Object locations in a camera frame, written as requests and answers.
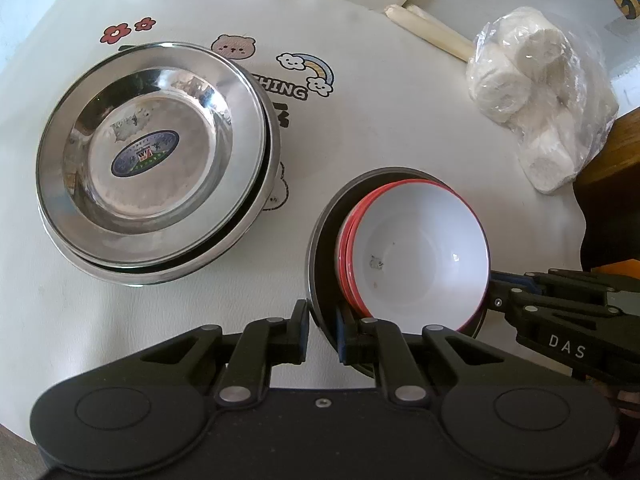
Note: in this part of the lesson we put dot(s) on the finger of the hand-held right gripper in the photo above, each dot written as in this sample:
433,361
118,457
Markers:
575,280
550,302

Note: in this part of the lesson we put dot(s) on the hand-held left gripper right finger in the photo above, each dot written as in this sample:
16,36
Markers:
342,337

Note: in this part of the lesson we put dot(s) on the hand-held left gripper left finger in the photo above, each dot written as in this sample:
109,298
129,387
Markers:
300,332

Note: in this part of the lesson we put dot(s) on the stainless steel bowl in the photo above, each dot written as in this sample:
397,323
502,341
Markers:
322,270

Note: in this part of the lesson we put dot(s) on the speckled white red-rimmed bowl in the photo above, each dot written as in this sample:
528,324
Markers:
425,260

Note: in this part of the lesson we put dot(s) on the stainless steel plates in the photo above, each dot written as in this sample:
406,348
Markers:
150,276

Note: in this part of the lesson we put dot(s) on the steel plate with oval label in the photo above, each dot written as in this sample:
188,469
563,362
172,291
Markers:
100,110

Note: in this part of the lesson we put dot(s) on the brown wooden furniture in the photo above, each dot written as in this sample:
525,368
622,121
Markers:
615,160

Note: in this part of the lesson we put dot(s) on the white cartoon print table mat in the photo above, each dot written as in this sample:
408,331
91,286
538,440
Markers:
150,320

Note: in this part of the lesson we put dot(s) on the plastic bag of white rolls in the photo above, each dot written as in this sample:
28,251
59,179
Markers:
540,85

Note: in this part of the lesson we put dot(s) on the white paper roll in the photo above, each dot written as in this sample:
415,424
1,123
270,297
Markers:
430,30
440,21

